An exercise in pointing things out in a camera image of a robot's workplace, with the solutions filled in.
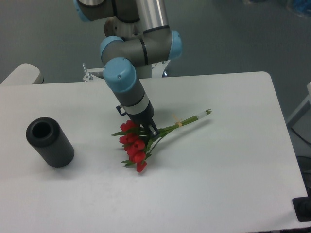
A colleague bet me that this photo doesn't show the white chair backrest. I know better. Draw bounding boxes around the white chair backrest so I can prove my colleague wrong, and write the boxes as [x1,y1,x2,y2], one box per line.
[0,63,44,86]

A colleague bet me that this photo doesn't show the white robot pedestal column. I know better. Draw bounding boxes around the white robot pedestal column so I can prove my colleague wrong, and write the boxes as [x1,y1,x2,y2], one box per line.
[104,17,144,80]

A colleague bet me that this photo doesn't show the black cylindrical vase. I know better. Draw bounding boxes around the black cylindrical vase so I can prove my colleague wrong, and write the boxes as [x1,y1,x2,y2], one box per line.
[26,117,74,168]

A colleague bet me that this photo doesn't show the white metal base bracket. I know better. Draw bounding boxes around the white metal base bracket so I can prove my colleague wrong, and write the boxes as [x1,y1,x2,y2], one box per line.
[83,60,170,82]

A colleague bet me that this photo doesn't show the red tulip bouquet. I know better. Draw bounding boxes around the red tulip bouquet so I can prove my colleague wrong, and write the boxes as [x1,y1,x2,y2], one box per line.
[112,109,212,173]

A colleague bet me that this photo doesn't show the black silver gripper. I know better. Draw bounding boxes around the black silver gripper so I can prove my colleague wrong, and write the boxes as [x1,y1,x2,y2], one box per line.
[116,93,160,139]

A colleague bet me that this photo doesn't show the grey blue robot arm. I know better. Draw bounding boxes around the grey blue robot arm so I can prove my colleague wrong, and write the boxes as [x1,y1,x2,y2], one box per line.
[73,0,182,138]

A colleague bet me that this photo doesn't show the black device at table edge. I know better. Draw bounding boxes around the black device at table edge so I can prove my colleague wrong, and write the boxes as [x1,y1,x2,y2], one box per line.
[292,197,311,222]

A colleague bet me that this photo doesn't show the blue items in bag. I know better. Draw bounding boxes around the blue items in bag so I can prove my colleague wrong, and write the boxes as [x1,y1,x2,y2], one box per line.
[286,0,311,17]

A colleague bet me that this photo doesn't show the white furniture frame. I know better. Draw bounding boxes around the white furniture frame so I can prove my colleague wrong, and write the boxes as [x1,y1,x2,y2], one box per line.
[286,83,311,146]

